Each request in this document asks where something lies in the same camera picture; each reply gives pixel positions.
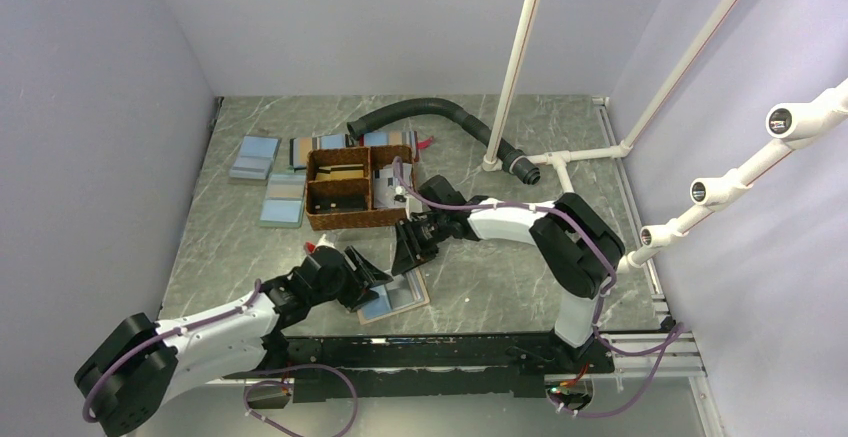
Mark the grey cards in basket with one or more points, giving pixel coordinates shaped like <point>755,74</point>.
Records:
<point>387,192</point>

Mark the aluminium frame rail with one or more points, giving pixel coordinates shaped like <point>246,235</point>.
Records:
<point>608,382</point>

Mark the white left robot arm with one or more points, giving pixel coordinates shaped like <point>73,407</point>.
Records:
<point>143,364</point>

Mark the brown woven divided basket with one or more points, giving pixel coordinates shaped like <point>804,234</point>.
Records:
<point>373,158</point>

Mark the row of cards behind basket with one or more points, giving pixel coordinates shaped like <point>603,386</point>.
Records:
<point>299,148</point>

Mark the tan leather card holder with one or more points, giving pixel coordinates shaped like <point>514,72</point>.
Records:
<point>397,298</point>

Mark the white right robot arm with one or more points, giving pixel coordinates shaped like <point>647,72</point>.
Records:
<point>580,249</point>

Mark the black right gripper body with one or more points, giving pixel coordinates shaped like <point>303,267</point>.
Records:
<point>430,232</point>

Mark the blue credit cards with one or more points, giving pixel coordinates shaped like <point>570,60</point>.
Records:
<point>394,298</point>

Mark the blue card stack far left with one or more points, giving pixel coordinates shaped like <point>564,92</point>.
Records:
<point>255,158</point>

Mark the white PVC pipe frame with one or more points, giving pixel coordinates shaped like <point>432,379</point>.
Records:
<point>791,127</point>

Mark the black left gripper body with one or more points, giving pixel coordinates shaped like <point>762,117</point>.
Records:
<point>347,287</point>

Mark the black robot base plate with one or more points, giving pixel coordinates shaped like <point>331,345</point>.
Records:
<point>424,364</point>

